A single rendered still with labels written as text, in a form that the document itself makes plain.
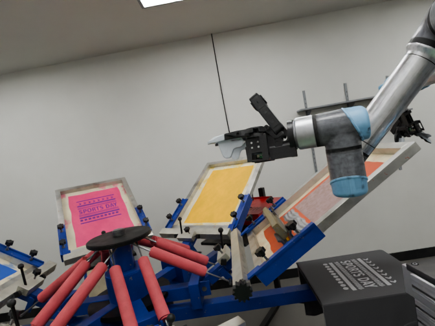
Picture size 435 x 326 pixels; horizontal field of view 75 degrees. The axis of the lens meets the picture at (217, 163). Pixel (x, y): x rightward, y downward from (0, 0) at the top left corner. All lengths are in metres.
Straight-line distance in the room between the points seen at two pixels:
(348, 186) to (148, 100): 3.09
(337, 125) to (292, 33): 3.10
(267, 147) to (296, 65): 2.97
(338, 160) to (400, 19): 3.59
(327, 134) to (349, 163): 0.08
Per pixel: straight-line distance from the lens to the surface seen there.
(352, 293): 1.46
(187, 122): 3.43
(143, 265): 1.38
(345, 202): 1.19
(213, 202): 2.20
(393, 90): 0.80
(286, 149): 0.68
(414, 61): 0.82
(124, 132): 3.60
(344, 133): 0.66
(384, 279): 1.57
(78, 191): 2.78
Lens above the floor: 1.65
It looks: 2 degrees down
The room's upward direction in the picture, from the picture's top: 10 degrees counter-clockwise
